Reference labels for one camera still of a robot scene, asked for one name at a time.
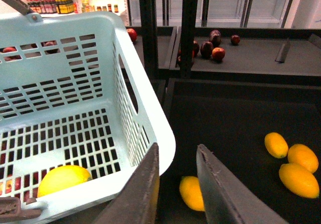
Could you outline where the black shelf post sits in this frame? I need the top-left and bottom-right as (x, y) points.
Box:
(180, 0), (198, 79)
(139, 0), (158, 79)

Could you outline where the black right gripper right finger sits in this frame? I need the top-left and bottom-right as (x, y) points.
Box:
(196, 144), (287, 223)

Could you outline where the yellow lemon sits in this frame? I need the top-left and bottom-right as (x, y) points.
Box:
(287, 144), (319, 173)
(179, 176), (205, 211)
(278, 163), (320, 199)
(264, 132), (289, 159)
(37, 165), (92, 197)

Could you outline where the brown basket handle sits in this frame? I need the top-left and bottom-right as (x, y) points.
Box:
(1, 0), (33, 16)

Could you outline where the black fruit display tray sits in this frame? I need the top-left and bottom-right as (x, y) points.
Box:
(156, 78), (320, 223)

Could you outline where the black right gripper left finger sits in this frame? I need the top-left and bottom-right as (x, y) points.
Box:
(94, 143), (160, 223)

